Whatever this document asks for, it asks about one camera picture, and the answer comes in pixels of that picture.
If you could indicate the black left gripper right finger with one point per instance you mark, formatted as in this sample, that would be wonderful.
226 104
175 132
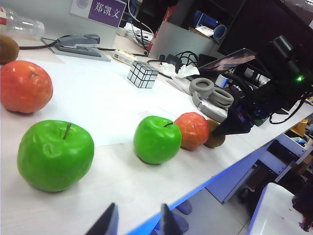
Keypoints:
168 222

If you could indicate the frosted glass desk partition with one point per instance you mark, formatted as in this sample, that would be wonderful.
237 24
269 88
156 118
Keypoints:
56 22

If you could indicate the grey stapler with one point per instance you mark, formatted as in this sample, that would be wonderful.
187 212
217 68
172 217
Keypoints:
78 42

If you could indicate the grey storage box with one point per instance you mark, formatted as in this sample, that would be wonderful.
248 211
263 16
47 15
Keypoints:
181 41

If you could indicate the brown kiwi fruit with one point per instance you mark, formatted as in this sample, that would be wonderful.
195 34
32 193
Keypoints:
8 50
215 140

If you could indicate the blue cup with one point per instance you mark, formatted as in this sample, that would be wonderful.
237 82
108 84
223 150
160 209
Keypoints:
220 30

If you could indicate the crumpled white tissue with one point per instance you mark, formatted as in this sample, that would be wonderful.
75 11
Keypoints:
185 72

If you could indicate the purple white name sign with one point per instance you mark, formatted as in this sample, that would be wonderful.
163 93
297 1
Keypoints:
105 12

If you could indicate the blue desk side panel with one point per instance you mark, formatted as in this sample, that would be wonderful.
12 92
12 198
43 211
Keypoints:
232 183

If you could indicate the artificial orange fruit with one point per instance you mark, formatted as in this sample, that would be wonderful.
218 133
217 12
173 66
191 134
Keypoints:
193 129
24 88

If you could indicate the white power strip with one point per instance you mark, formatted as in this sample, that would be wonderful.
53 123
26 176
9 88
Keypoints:
123 56

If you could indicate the clear bottle red label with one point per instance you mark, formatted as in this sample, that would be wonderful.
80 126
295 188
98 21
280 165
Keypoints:
24 27

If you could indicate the silver mirror cube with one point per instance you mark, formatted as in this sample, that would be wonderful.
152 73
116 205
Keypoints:
141 74

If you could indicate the green plastic apple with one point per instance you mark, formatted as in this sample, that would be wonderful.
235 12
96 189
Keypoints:
53 159
156 142

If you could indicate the blue slipper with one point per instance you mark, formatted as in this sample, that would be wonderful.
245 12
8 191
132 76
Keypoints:
184 208
185 224

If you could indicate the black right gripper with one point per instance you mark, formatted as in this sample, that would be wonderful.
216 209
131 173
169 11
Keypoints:
256 102

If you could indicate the white plastic seat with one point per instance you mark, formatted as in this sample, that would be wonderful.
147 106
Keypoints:
274 213

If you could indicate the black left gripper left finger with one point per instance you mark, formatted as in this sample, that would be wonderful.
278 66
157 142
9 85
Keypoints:
110 220

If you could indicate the grey headphones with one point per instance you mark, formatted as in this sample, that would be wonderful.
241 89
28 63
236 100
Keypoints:
195 88

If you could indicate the large black monitor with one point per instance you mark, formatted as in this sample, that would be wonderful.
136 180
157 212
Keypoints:
256 24

